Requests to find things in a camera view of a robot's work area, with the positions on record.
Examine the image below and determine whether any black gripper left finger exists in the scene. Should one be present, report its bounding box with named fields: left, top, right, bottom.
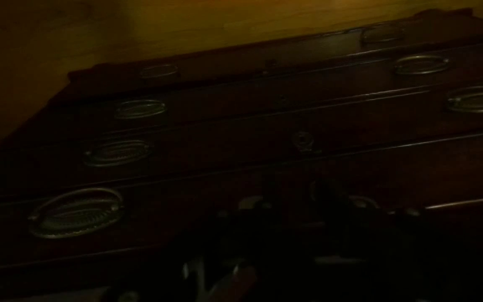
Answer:
left=255, top=178, right=284, bottom=215

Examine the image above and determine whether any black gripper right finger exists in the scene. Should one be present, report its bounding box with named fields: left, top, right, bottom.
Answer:
left=314, top=180, right=364, bottom=222

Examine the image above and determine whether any topmost cabinet drawer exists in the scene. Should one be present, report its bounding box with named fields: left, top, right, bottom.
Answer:
left=0, top=133, right=483, bottom=272

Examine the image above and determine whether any dark wooden cabinet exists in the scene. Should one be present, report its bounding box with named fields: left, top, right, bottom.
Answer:
left=0, top=11, right=483, bottom=296

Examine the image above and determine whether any oval brass drawer handle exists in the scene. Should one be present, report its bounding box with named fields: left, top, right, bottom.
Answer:
left=84, top=140, right=150, bottom=168
left=447, top=86, right=483, bottom=115
left=395, top=54, right=452, bottom=76
left=29, top=188, right=126, bottom=240
left=116, top=100, right=166, bottom=120

